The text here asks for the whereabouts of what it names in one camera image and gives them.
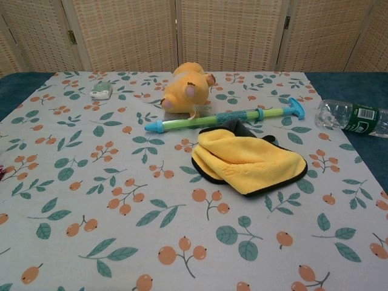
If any yellow plush animal toy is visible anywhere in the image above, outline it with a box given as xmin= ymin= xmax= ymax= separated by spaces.
xmin=160 ymin=62 xmax=218 ymax=119

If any small green white packet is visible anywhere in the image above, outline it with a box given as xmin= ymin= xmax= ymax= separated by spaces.
xmin=90 ymin=81 xmax=113 ymax=100

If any yellow black-trimmed microfiber cloth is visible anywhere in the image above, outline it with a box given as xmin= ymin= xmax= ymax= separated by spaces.
xmin=190 ymin=119 xmax=309 ymax=198

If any clear green-label water bottle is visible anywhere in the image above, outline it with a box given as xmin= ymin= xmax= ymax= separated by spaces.
xmin=314 ymin=99 xmax=388 ymax=138

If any green blue water squirter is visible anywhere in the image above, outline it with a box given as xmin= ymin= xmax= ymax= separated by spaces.
xmin=144 ymin=97 xmax=306 ymax=135

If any floral leaf berry tablecloth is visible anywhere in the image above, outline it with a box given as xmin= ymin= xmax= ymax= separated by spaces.
xmin=0 ymin=71 xmax=388 ymax=291

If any bamboo folding screen panel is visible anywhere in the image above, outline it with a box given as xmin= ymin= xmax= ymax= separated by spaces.
xmin=175 ymin=0 xmax=292 ymax=73
xmin=0 ymin=12 xmax=19 ymax=78
xmin=347 ymin=0 xmax=388 ymax=73
xmin=0 ymin=0 xmax=84 ymax=73
xmin=62 ymin=0 xmax=180 ymax=73
xmin=283 ymin=0 xmax=375 ymax=73

